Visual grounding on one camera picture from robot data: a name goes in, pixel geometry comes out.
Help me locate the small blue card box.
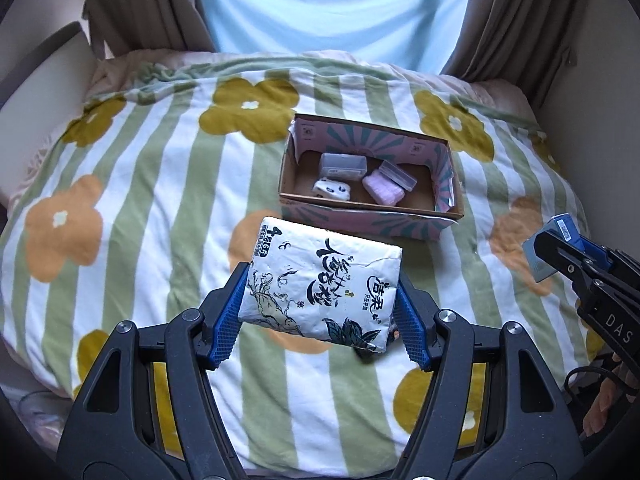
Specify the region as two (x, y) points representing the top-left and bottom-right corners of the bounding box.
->
(523, 214), (584, 283)

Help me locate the white tissue pack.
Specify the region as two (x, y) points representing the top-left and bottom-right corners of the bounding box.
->
(239, 217), (402, 353)

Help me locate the clear plastic case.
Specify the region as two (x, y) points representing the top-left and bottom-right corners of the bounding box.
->
(378, 160), (416, 192)

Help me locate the clear floss pick box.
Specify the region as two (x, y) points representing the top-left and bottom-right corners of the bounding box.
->
(319, 153), (368, 181)

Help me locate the white patterned sock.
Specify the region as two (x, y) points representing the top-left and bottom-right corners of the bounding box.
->
(312, 178), (350, 202)

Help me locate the person's right hand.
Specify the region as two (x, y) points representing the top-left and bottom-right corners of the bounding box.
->
(582, 353), (639, 437)

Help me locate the open cardboard box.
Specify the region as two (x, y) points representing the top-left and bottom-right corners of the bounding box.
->
(279, 114), (464, 240)

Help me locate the floral striped blanket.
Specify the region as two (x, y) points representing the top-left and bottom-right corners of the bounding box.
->
(1, 52), (601, 479)

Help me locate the right brown curtain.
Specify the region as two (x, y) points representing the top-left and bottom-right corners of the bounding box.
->
(442, 0), (587, 108)

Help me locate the brown curtain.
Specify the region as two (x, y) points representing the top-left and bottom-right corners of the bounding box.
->
(442, 0), (587, 108)
(85, 0), (215, 56)

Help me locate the light blue sheer curtain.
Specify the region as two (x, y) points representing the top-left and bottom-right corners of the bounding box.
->
(202, 0), (469, 74)

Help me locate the white bed headboard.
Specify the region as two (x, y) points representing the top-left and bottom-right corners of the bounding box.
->
(1, 22), (98, 207)

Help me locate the left brown curtain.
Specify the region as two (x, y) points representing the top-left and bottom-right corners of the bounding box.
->
(85, 0), (215, 56)

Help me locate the black cable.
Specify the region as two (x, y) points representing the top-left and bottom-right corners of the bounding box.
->
(563, 365), (632, 401)

